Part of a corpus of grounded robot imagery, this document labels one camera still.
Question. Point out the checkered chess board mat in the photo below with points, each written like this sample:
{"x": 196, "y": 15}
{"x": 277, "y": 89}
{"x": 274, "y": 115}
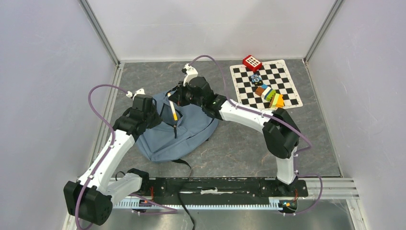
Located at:
{"x": 274, "y": 74}

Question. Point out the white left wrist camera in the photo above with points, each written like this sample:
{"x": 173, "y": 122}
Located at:
{"x": 132, "y": 95}

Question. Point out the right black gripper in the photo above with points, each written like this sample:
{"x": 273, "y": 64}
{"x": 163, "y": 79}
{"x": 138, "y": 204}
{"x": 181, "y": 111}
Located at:
{"x": 177, "y": 97}

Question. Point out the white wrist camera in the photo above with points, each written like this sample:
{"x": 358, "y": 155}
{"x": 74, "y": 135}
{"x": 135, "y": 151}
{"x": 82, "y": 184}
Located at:
{"x": 132, "y": 95}
{"x": 190, "y": 72}

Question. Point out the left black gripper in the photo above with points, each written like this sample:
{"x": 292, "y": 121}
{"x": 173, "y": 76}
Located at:
{"x": 158, "y": 120}

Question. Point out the red calculator toy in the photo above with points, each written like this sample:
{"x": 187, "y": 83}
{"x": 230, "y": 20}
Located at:
{"x": 252, "y": 63}

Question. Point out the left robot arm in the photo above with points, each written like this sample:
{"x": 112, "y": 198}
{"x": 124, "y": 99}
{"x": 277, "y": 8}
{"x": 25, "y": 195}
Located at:
{"x": 91, "y": 197}

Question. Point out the white yellow pen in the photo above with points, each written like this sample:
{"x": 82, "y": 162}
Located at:
{"x": 173, "y": 110}

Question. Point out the blue robot toy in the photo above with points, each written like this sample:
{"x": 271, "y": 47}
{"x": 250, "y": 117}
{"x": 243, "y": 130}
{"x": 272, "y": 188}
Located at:
{"x": 256, "y": 80}

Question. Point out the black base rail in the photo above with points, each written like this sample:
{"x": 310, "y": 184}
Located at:
{"x": 219, "y": 190}

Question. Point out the orange yellow block toy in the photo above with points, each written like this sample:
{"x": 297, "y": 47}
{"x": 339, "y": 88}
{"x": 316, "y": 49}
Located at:
{"x": 277, "y": 101}

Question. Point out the colourful block stack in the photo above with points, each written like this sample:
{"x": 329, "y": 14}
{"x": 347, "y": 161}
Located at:
{"x": 265, "y": 92}

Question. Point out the blue student backpack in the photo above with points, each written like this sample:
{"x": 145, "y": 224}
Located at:
{"x": 172, "y": 140}

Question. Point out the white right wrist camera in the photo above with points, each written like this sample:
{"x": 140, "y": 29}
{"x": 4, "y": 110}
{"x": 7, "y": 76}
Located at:
{"x": 190, "y": 72}

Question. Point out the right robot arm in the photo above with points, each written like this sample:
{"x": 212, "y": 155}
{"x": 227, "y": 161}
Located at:
{"x": 279, "y": 130}

